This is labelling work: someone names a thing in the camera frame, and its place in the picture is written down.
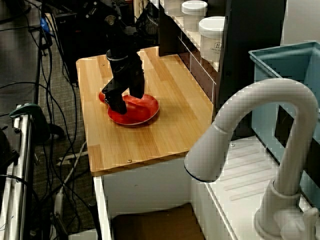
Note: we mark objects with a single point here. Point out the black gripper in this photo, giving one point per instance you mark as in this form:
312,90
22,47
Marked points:
125,70

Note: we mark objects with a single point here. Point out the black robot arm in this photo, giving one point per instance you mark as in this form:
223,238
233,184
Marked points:
115,32

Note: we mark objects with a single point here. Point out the red round plate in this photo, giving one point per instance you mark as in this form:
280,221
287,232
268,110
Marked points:
140,120

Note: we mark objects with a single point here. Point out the black mesh basket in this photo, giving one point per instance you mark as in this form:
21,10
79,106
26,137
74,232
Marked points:
147,22

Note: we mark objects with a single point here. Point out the white toy sink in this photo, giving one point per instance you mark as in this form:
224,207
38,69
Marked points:
155,185

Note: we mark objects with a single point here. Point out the green clamp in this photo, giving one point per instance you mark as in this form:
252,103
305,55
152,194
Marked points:
30,112

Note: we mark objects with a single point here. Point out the white lidded storage jar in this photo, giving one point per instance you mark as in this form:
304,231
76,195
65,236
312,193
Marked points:
173,6
194,15
211,37

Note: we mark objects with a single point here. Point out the blue tape piece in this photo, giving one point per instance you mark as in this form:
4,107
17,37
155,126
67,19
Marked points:
44,23

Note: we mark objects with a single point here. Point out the teal plastic bin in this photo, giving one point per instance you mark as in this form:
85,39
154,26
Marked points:
282,87

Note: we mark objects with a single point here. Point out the white toy faucet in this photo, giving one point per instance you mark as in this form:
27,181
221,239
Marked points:
287,105

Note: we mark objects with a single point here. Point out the black shelf post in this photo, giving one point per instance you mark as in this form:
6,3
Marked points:
250,57

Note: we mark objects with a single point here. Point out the aluminium frame rail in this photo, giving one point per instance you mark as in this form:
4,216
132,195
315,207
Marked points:
17,175

